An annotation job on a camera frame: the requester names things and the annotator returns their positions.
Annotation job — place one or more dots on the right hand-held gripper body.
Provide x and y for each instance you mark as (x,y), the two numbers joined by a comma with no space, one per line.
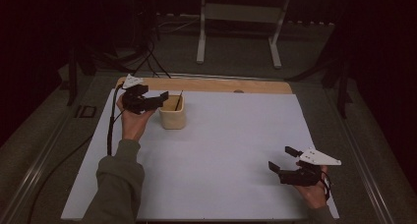
(305,173)

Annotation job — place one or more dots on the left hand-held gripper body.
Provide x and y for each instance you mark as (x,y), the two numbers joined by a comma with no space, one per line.
(134,101)

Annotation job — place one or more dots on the thin black makeup brush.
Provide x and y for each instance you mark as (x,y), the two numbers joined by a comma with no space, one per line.
(178,101)

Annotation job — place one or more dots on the beige square holder cup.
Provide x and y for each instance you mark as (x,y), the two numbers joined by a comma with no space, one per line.
(173,118)

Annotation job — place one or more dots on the person's right hand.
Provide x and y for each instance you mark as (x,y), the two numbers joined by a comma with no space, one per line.
(313,194)

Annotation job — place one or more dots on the person's left hand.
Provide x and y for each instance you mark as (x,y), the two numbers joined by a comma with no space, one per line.
(132,124)

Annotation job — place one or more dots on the white table mat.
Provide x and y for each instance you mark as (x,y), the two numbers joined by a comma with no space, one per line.
(223,152)

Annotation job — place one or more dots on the white metal stand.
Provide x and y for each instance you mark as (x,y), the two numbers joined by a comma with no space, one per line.
(242,12)

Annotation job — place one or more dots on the black rectangular floor bracket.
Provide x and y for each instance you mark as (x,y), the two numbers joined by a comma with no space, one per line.
(85,111)

